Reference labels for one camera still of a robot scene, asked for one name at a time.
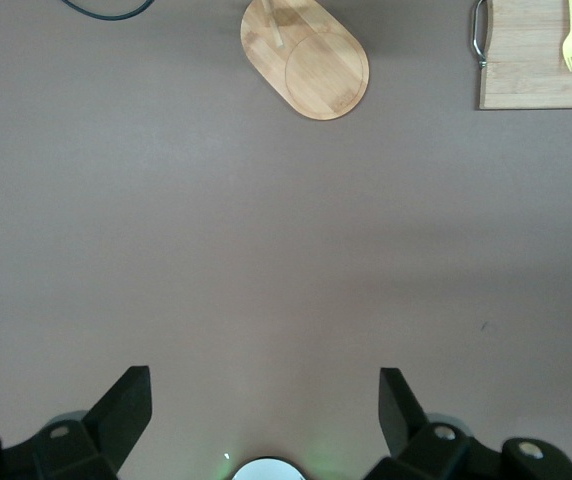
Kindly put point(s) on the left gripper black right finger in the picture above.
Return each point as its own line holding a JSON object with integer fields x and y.
{"x": 416, "y": 450}

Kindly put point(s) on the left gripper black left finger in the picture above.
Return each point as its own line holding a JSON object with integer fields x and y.
{"x": 111, "y": 440}

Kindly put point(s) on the wooden mug rack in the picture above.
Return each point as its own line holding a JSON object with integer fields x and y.
{"x": 316, "y": 75}

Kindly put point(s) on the bamboo cutting board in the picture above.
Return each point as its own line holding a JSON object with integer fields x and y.
{"x": 526, "y": 75}

